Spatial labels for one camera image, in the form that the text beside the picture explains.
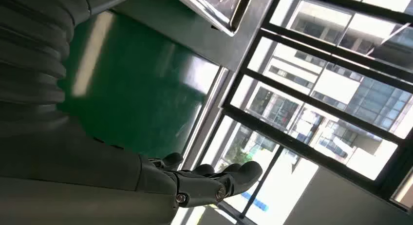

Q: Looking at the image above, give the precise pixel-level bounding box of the black window frame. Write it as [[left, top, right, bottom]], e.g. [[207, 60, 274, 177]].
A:
[[222, 0, 413, 214]]

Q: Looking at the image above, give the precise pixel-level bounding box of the green belt conveyor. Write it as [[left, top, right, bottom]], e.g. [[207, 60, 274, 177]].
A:
[[57, 10, 236, 171]]

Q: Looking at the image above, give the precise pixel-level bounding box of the steel scale tray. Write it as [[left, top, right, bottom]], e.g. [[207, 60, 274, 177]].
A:
[[176, 0, 256, 37]]

